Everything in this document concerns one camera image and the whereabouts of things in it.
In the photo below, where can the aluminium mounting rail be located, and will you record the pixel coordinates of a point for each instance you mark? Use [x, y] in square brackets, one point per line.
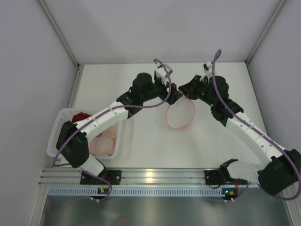
[137, 177]

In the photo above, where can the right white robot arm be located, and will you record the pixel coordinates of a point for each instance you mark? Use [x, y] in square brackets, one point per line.
[278, 168]

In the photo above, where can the red bra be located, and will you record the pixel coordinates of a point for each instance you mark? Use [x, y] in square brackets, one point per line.
[80, 116]

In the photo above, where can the right aluminium frame post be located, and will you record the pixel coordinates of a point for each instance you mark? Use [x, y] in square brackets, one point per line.
[266, 29]

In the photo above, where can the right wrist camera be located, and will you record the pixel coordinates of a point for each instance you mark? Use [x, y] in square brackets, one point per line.
[207, 70]

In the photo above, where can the white mesh laundry bag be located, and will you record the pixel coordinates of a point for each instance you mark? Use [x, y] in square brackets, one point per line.
[181, 114]

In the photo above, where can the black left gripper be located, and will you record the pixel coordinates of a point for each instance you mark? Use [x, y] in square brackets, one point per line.
[171, 94]

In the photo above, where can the aluminium frame post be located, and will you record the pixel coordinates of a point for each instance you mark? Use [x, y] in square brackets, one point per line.
[266, 29]
[48, 14]

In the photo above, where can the pink garment in basket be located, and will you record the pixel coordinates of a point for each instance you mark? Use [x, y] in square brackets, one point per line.
[104, 144]

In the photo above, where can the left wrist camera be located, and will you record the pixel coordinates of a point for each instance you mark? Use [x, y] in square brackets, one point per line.
[161, 74]

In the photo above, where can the left aluminium frame post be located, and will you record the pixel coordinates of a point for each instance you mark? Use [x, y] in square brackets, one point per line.
[48, 14]

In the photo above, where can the white plastic laundry basket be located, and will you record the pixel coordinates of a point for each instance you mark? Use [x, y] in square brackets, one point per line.
[67, 114]

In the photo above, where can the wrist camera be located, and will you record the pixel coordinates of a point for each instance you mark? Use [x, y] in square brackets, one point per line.
[161, 74]
[207, 70]

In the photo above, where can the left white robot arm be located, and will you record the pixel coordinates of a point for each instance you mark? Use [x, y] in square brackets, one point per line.
[74, 138]

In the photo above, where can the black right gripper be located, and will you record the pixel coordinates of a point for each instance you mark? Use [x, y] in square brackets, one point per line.
[193, 85]

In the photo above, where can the white slotted cable duct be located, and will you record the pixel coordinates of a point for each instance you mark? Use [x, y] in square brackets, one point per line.
[143, 191]

